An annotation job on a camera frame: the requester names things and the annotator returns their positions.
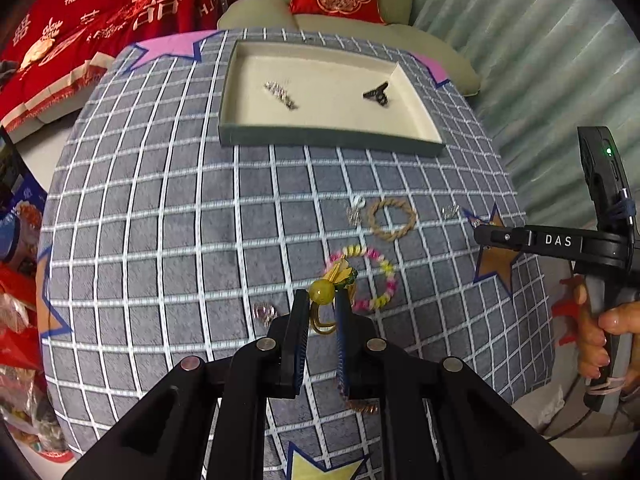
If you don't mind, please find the colourful beaded bracelet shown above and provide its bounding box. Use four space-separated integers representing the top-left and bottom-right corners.
327 245 397 313

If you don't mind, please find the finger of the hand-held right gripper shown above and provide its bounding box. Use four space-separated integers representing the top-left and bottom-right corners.
472 224 587 263

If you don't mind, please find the yellow bead hair tie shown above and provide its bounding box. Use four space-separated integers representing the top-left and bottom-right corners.
309 260 358 336

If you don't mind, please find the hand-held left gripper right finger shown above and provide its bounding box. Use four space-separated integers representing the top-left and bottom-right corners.
335 292 582 480

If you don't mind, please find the pale striped curtain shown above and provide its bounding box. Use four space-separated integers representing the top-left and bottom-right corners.
410 0 640 241

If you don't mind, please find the shallow cream tray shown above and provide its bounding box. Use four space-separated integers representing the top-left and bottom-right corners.
218 40 446 159

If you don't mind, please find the blue printed box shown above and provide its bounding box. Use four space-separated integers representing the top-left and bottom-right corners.
0 125 48 266

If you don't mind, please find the person's right hand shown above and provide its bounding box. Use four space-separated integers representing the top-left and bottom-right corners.
572 277 640 381

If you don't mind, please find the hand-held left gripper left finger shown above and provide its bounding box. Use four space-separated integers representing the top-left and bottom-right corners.
62 290 311 480

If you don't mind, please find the braided gold bracelet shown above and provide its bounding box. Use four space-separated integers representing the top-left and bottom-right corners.
367 198 418 241

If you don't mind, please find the silver chain jewelry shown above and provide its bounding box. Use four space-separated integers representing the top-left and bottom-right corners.
264 80 300 111

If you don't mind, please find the black cable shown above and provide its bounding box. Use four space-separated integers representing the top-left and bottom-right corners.
542 385 640 443

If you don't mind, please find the red printed blanket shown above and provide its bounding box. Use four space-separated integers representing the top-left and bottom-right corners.
0 0 227 128

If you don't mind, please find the black hair clip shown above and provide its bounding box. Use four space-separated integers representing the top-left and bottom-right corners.
362 81 392 109

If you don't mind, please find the pile of plastic bags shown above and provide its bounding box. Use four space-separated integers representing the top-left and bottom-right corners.
0 260 71 463

